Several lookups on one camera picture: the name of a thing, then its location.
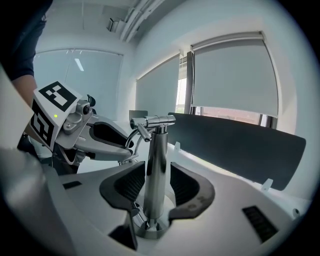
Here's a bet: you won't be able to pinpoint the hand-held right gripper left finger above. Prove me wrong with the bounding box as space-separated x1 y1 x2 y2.
41 161 146 256

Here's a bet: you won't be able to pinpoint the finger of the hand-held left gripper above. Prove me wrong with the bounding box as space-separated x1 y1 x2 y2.
74 137 134 161
86 114 135 149

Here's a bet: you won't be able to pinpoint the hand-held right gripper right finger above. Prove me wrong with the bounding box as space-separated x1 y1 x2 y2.
154 162 296 256

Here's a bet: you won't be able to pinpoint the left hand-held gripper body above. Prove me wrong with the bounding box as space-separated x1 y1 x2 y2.
30 80 97 175

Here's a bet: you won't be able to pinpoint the chrome desk lamp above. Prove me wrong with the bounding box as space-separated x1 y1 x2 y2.
118 114 177 240

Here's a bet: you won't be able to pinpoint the person's left forearm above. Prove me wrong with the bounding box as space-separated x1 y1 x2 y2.
11 74 39 107

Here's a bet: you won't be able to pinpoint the dark desk divider panel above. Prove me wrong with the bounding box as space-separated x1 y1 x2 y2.
167 112 307 192

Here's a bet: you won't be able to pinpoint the small grey divider panel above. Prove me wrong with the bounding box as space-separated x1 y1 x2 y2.
128 109 149 121

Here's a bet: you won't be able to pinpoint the frosted glass partition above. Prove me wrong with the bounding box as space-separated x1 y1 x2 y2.
33 48 125 121

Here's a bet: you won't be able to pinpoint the narrow grey roller blind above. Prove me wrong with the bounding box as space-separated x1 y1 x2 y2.
135 53 181 123

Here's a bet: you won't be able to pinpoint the person's dark shirt sleeve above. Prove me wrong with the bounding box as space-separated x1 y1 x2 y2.
0 0 54 81

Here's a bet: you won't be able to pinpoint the white ceiling fixture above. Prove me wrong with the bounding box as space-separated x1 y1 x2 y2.
107 16 126 33

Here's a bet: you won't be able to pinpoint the white ceiling pipes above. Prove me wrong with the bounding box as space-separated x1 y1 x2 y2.
119 0 165 43

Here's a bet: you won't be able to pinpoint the large grey roller blind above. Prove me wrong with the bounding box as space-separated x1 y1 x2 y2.
190 31 280 119

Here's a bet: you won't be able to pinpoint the window with dark frame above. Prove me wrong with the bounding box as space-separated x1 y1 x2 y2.
175 51 279 129

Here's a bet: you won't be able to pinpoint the blind pull cord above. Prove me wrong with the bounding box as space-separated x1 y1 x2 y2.
190 51 196 106

